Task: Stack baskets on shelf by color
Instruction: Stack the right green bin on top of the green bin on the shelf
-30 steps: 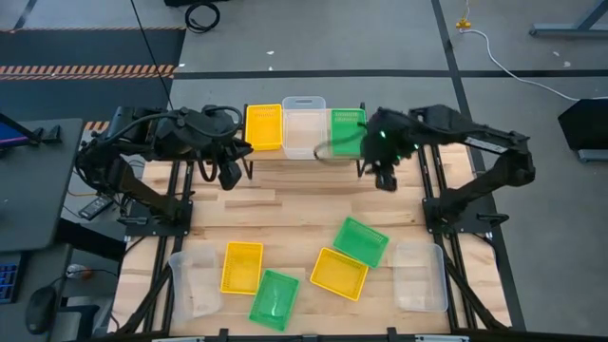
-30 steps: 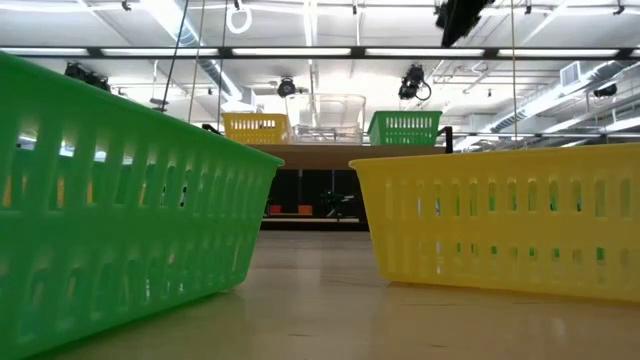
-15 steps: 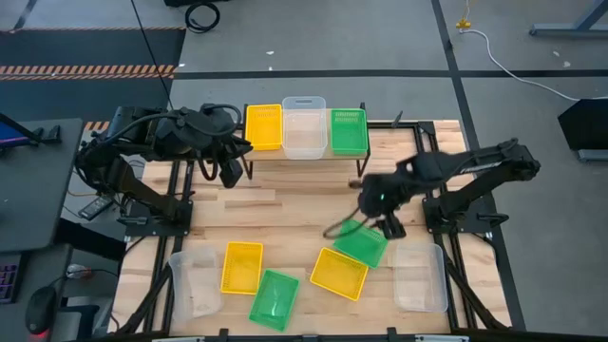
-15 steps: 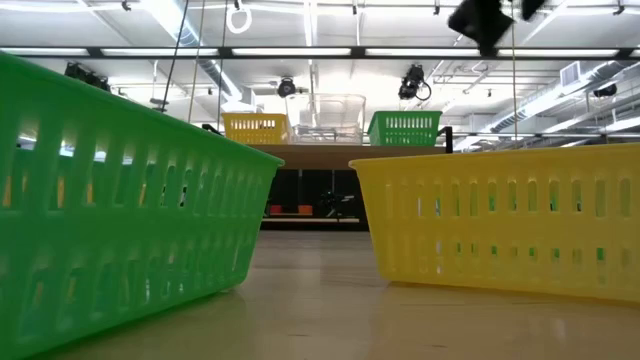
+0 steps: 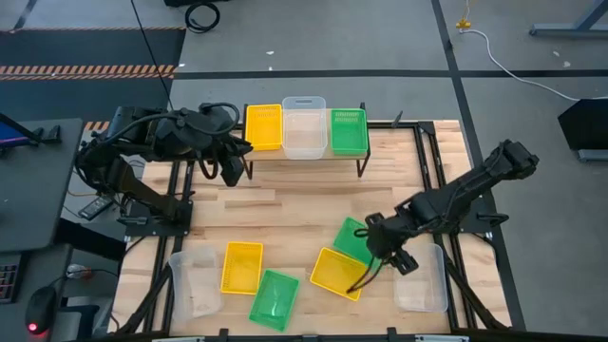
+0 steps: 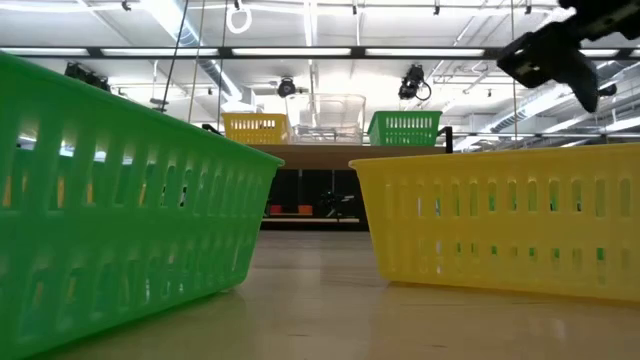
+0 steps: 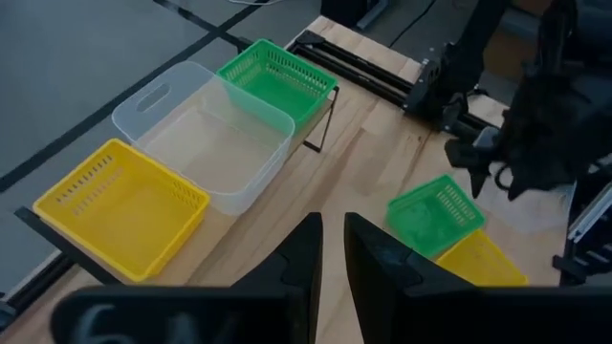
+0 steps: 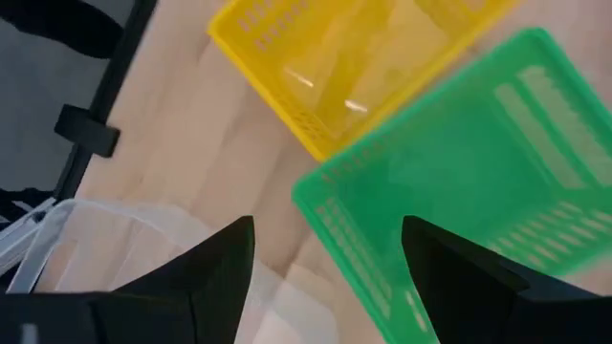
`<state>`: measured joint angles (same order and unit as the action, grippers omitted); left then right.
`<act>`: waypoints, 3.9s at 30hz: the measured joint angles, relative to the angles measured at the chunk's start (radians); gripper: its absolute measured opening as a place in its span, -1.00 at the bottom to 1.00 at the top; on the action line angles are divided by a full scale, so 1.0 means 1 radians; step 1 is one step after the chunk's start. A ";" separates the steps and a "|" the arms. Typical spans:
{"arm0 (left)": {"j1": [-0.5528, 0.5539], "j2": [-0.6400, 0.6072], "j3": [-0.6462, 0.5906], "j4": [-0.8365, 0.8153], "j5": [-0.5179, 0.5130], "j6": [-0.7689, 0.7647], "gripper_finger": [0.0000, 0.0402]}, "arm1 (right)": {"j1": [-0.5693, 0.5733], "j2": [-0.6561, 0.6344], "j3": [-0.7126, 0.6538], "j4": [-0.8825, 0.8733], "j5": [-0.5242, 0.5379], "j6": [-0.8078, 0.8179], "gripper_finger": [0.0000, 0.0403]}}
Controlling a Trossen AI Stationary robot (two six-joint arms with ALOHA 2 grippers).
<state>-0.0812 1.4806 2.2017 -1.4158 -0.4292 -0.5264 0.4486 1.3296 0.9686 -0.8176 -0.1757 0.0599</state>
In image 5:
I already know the wooden shelf with black frame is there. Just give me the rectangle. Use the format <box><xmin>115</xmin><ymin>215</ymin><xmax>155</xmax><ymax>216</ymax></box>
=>
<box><xmin>241</xmin><ymin>102</ymin><xmax>372</xmax><ymax>181</ymax></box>

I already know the yellow slotted plastic basket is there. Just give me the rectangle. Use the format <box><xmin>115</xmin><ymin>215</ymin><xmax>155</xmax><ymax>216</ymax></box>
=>
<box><xmin>244</xmin><ymin>103</ymin><xmax>284</xmax><ymax>152</ymax></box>
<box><xmin>309</xmin><ymin>246</ymin><xmax>371</xmax><ymax>302</ymax></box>
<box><xmin>219</xmin><ymin>240</ymin><xmax>265</xmax><ymax>296</ymax></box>

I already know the black hanging cable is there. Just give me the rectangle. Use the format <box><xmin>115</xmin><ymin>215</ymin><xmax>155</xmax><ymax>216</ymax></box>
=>
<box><xmin>130</xmin><ymin>0</ymin><xmax>175</xmax><ymax>111</ymax></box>

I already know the small silver device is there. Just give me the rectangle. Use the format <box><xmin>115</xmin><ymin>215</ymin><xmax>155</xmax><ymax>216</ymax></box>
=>
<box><xmin>65</xmin><ymin>262</ymin><xmax>92</xmax><ymax>281</ymax></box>

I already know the black computer mouse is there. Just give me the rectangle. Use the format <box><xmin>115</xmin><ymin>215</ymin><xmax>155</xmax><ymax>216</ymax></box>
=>
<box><xmin>24</xmin><ymin>286</ymin><xmax>59</xmax><ymax>336</ymax></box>

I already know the coiled black cable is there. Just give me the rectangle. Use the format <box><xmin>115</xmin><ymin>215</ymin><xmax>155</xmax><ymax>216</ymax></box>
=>
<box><xmin>183</xmin><ymin>1</ymin><xmax>222</xmax><ymax>34</ymax></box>

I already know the monitor with blue screen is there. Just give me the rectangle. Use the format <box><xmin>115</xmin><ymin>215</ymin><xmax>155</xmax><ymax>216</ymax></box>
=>
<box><xmin>0</xmin><ymin>112</ymin><xmax>39</xmax><ymax>148</ymax></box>

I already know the black remote controller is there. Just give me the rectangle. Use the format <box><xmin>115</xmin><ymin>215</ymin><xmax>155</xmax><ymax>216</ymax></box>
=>
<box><xmin>77</xmin><ymin>194</ymin><xmax>115</xmax><ymax>222</ymax></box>

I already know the grey metal stand base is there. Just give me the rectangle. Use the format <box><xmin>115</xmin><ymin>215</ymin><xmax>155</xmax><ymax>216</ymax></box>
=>
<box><xmin>528</xmin><ymin>0</ymin><xmax>608</xmax><ymax>39</ymax></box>

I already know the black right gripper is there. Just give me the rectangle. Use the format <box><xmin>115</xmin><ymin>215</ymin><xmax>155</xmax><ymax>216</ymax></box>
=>
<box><xmin>346</xmin><ymin>216</ymin><xmax>410</xmax><ymax>294</ymax></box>

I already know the black box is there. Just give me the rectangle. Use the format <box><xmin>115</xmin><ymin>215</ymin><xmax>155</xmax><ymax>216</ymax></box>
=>
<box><xmin>557</xmin><ymin>97</ymin><xmax>608</xmax><ymax>153</ymax></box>

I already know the clear plastic bin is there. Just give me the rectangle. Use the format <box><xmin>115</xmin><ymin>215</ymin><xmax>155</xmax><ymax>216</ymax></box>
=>
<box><xmin>281</xmin><ymin>95</ymin><xmax>329</xmax><ymax>161</ymax></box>
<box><xmin>168</xmin><ymin>245</ymin><xmax>224</xmax><ymax>324</ymax></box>
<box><xmin>392</xmin><ymin>241</ymin><xmax>449</xmax><ymax>314</ymax></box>

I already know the black keyboard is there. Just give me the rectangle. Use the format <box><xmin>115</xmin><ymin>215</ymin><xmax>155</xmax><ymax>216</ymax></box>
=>
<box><xmin>0</xmin><ymin>263</ymin><xmax>21</xmax><ymax>305</ymax></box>

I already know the hazard-striped black floor mat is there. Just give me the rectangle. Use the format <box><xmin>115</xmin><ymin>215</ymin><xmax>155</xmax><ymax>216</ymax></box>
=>
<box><xmin>0</xmin><ymin>26</ymin><xmax>187</xmax><ymax>125</ymax></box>

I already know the white floor cable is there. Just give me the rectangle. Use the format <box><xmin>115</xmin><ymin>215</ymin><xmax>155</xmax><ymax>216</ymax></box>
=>
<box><xmin>458</xmin><ymin>28</ymin><xmax>581</xmax><ymax>104</ymax></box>

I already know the green slotted plastic basket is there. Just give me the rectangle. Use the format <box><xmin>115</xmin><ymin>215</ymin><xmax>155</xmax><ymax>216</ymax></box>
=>
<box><xmin>332</xmin><ymin>217</ymin><xmax>381</xmax><ymax>275</ymax></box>
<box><xmin>248</xmin><ymin>268</ymin><xmax>301</xmax><ymax>333</ymax></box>
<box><xmin>330</xmin><ymin>107</ymin><xmax>371</xmax><ymax>157</ymax></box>

